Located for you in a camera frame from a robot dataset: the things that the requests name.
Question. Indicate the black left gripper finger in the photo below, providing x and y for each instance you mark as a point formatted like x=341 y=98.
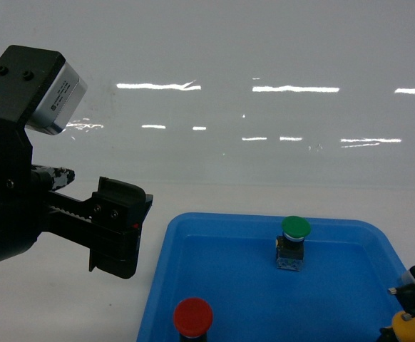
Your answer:
x=109 y=224

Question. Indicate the yellow mushroom push button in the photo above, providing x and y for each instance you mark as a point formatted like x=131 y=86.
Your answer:
x=399 y=330

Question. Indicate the green mushroom push button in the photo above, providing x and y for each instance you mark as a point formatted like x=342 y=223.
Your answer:
x=290 y=244

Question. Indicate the red mushroom push button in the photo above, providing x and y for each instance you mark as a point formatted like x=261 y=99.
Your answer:
x=192 y=318

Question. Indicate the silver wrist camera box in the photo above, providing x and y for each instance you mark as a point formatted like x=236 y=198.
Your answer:
x=58 y=104

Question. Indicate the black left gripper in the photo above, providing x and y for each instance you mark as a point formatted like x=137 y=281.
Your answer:
x=25 y=75

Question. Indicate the blue plastic tray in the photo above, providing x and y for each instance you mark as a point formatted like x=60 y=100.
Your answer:
x=340 y=294

